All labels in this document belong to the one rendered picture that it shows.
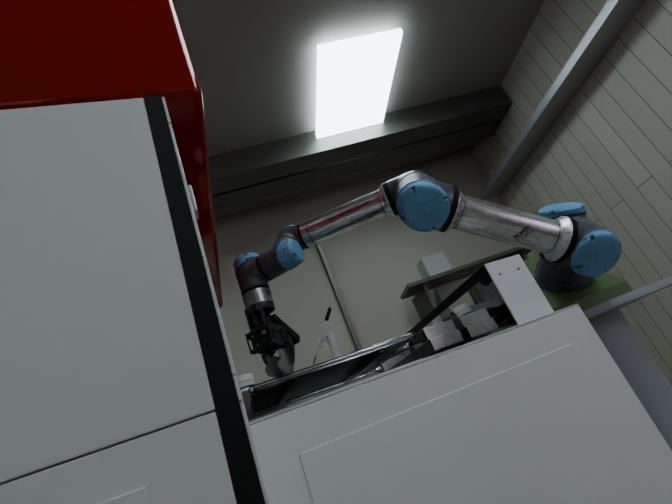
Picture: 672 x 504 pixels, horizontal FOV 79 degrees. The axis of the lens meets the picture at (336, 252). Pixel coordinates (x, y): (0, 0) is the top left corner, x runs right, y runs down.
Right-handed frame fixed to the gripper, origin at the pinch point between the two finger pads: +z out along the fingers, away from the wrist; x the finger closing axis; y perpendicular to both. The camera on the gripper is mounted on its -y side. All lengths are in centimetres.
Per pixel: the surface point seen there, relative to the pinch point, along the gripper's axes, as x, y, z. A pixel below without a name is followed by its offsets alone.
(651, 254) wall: 163, -251, -17
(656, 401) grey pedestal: 75, -33, 35
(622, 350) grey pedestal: 74, -33, 22
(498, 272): 56, 5, -1
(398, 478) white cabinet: 30, 34, 24
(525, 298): 58, 4, 6
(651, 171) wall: 182, -218, -62
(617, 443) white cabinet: 59, 12, 32
